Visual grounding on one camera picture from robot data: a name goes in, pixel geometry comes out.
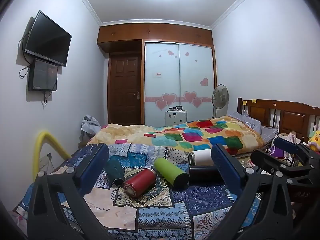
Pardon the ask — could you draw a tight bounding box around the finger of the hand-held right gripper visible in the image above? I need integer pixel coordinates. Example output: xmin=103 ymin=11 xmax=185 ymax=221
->
xmin=273 ymin=137 xmax=320 ymax=162
xmin=250 ymin=149 xmax=302 ymax=177

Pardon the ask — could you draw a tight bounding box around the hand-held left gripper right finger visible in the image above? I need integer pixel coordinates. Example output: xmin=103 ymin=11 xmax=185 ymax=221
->
xmin=211 ymin=144 xmax=294 ymax=240

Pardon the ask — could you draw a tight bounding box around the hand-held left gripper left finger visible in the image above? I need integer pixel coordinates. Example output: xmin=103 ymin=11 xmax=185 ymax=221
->
xmin=27 ymin=143 xmax=118 ymax=240

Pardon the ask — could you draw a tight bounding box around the dark teal cup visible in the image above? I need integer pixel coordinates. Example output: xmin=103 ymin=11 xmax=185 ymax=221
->
xmin=104 ymin=155 xmax=126 ymax=188

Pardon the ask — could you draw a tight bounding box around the black cup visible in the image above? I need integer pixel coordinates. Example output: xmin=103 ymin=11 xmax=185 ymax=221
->
xmin=188 ymin=165 xmax=224 ymax=186

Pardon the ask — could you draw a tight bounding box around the white cup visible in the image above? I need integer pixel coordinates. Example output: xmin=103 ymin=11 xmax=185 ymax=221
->
xmin=188 ymin=149 xmax=213 ymax=166

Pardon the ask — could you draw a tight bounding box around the red cup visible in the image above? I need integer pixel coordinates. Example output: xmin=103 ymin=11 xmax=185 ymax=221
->
xmin=123 ymin=168 xmax=157 ymax=199

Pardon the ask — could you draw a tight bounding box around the green cup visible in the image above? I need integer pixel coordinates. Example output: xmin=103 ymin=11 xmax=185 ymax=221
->
xmin=153 ymin=157 xmax=190 ymax=190

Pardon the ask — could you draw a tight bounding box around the pink and purple clutter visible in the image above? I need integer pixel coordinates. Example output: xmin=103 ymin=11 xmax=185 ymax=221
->
xmin=267 ymin=132 xmax=309 ymax=167

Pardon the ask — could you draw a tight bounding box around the grey checked pillow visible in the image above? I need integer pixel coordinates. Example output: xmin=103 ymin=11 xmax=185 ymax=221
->
xmin=260 ymin=125 xmax=279 ymax=143

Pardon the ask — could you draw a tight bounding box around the yellow plush toy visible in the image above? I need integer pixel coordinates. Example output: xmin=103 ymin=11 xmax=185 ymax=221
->
xmin=308 ymin=129 xmax=320 ymax=152

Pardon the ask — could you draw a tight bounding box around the wooden bed headboard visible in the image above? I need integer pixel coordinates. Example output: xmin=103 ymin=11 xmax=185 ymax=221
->
xmin=237 ymin=97 xmax=320 ymax=143

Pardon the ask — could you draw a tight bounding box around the grey clothes pile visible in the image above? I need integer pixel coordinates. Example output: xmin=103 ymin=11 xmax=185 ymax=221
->
xmin=80 ymin=115 xmax=102 ymax=141

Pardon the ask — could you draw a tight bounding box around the grey patterned pillow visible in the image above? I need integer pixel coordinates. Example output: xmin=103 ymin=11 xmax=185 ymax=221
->
xmin=228 ymin=111 xmax=262 ymax=132

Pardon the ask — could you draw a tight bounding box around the colourful checked blanket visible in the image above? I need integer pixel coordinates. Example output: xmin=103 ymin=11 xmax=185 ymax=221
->
xmin=86 ymin=115 xmax=266 ymax=156

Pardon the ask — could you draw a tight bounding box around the yellow foam tube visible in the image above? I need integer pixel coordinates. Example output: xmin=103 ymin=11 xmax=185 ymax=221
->
xmin=33 ymin=130 xmax=72 ymax=181

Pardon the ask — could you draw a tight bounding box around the small white cabinet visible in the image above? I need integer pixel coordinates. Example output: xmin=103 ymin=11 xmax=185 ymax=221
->
xmin=165 ymin=110 xmax=188 ymax=127

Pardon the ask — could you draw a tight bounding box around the standing electric fan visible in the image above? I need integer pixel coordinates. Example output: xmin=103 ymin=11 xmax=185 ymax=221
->
xmin=211 ymin=84 xmax=230 ymax=119

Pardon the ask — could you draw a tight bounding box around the blue patchwork bed sheet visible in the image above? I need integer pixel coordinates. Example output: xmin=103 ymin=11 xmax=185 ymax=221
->
xmin=13 ymin=142 xmax=275 ymax=240

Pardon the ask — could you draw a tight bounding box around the brown wooden door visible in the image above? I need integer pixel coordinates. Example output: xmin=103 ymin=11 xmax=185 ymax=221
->
xmin=108 ymin=52 xmax=143 ymax=126

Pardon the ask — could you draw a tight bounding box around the wooden wardrobe with sliding doors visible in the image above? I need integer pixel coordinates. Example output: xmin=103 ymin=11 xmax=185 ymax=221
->
xmin=97 ymin=23 xmax=218 ymax=126

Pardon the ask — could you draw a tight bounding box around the wall socket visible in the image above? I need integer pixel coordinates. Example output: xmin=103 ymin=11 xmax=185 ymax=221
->
xmin=37 ymin=152 xmax=53 ymax=173

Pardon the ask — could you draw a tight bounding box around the small black wall monitor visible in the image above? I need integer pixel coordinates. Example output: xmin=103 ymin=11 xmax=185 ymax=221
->
xmin=28 ymin=58 xmax=59 ymax=92

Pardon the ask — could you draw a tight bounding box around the black wall television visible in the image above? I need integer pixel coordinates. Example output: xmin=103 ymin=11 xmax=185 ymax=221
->
xmin=24 ymin=10 xmax=73 ymax=67

